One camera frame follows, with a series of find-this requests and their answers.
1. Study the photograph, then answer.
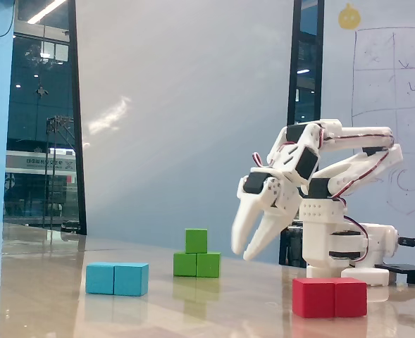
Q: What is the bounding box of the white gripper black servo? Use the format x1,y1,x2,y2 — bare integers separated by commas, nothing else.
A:
230,167,304,261

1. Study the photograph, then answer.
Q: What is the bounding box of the small green cube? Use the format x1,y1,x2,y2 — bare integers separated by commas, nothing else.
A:
185,228,209,254

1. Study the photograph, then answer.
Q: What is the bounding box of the long green block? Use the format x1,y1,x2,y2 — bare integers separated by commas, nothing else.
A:
173,251,222,279

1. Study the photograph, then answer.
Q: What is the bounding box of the long red block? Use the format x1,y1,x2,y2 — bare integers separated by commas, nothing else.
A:
292,277,368,319

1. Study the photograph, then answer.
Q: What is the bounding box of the long blue block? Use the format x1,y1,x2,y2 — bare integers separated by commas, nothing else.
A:
85,262,150,297

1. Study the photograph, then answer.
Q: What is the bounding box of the flat black box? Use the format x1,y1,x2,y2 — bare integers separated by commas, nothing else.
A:
374,262,415,287

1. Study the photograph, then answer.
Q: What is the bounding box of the metal lattice tower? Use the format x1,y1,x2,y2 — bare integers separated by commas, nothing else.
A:
44,115,77,230

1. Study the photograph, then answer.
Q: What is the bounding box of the yellow round sticker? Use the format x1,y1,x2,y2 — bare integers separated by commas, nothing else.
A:
337,2,364,30

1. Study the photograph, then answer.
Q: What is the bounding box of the white storefront sign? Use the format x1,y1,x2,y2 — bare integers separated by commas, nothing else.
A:
5,149,78,174

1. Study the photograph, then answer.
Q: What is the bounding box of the red black white servo cable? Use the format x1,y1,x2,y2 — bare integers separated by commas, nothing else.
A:
339,197,370,263
251,151,277,170
335,142,395,199
316,126,395,146

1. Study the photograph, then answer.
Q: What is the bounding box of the black door frame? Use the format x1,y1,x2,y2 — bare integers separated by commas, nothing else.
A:
278,0,325,265

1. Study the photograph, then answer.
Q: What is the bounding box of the black window post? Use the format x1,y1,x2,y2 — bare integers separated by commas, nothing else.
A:
67,0,89,236

